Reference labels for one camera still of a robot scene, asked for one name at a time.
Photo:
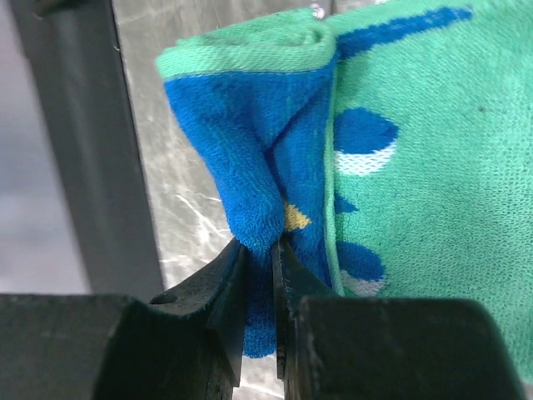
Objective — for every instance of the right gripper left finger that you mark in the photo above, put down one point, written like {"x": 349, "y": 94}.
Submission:
{"x": 210, "y": 308}

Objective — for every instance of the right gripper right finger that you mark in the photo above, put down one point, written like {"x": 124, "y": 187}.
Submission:
{"x": 308, "y": 320}

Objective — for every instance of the blue green crocodile towel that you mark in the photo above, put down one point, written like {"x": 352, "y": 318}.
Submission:
{"x": 391, "y": 144}

